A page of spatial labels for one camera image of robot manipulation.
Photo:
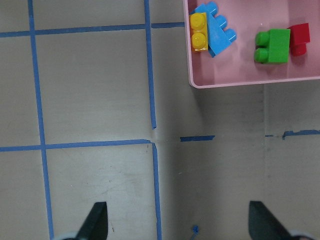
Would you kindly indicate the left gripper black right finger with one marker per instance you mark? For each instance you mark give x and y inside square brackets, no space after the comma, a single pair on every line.
[263,225]

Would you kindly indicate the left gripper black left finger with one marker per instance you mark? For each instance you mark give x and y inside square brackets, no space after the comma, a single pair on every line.
[95,226]

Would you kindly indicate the green toy block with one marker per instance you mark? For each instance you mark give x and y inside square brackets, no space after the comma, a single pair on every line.
[272,46]

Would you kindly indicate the blue toy block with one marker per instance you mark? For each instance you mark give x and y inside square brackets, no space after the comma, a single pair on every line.
[219,37]

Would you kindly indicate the red toy block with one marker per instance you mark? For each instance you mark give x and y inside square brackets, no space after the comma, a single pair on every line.
[299,38]

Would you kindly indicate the yellow toy block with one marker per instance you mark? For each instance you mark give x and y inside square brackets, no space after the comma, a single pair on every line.
[198,32]

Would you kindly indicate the pink plastic box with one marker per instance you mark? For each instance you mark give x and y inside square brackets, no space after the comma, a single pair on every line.
[235,66]

